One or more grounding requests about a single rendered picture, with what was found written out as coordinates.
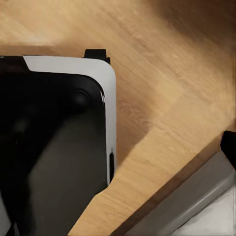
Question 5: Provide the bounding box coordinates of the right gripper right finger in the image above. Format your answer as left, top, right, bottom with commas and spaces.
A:
220, 130, 236, 169

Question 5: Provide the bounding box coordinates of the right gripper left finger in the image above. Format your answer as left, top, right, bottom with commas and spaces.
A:
0, 131, 26, 190

